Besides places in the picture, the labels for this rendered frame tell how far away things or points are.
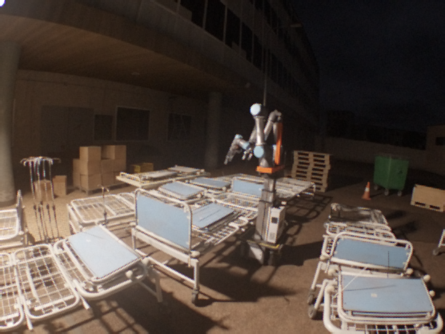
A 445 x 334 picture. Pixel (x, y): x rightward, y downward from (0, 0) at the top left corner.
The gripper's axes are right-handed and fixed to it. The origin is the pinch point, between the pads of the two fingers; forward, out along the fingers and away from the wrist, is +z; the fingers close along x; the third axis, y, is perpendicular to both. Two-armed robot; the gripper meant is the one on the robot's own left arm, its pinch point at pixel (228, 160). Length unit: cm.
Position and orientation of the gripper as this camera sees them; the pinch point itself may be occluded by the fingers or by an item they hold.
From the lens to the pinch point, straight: 239.8
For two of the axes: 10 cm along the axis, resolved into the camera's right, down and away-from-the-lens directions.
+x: -3.8, 2.4, -8.9
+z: -3.8, 8.4, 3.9
